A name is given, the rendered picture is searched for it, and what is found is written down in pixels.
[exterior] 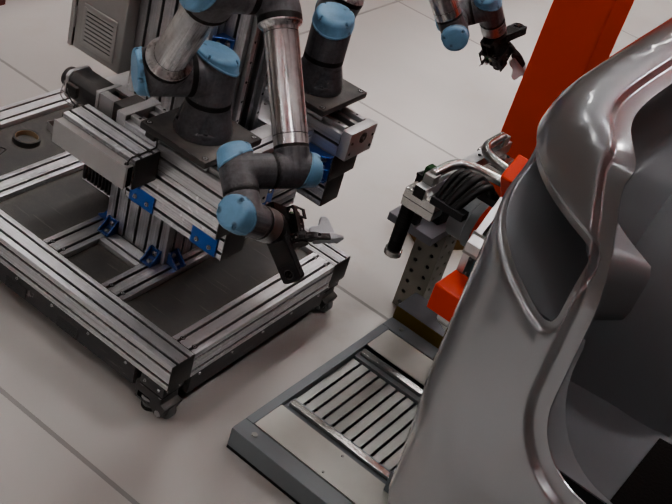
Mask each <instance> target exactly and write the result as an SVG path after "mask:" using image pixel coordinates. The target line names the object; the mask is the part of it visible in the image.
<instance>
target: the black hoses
mask: <svg viewBox="0 0 672 504"><path fill-rule="evenodd" d="M475 198H477V199H479V200H481V201H482V202H484V203H486V204H487V205H489V206H490V207H492V208H493V206H494V205H495V203H496V202H497V201H498V199H499V198H500V197H499V195H498V194H497V192H496V191H495V188H494V186H493V185H492V184H491V183H490V182H489V181H488V179H487V178H486V177H485V176H484V175H482V174H477V173H473V172H472V171H471V170H466V169H464V168H462V169H458V170H457V171H455V172H454V173H453V174H451V175H450V176H449V178H448V179H447V180H446V181H445V182H444V184H443V185H442V186H441V188H440V189H439V191H438V192H437V193H436V194H435V195H433V196H432V197H431V200H430V202H429V203H430V204H432V205H433V206H435V207H437V208H438V209H440V210H441V211H443V212H445V213H446V214H448V215H449V216H451V217H452V218H454V219H456V220H457V221H459V222H462V221H464V220H466V219H467V217H468V214H469V212H468V211H467V210H465V209H463V208H464V207H465V206H466V205H468V204H469V203H470V202H471V201H473V200H474V199H475Z"/></svg>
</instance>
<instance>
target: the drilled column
mask: <svg viewBox="0 0 672 504"><path fill-rule="evenodd" d="M456 241H457V239H456V238H454V237H453V236H451V235H450V234H449V235H447V236H445V237H444V238H442V239H441V240H439V241H437V242H436V243H434V244H433V245H431V246H428V245H426V244H425V243H423V242H422V241H420V240H419V239H417V238H416V240H415V242H414V245H413V248H412V250H411V253H410V256H409V259H408V261H407V264H406V267H405V269H404V272H403V275H402V277H401V280H400V283H399V285H398V288H397V291H396V294H395V296H394V299H393V302H392V303H393V304H395V305H396V306H397V305H398V304H400V303H401V302H402V301H404V300H405V299H407V298H408V297H410V296H411V295H413V294H414V293H418V294H420V295H421V296H423V297H424V298H426V299H427V300H428V301H429V299H430V296H431V294H432V291H433V289H434V286H435V284H436V283H437V282H438V281H440V280H441V279H442V276H443V274H444V271H445V269H446V266H447V264H448V261H449V259H450V256H451V254H452V251H453V249H454V246H455V244H456ZM399 299H400V300H401V302H399Z"/></svg>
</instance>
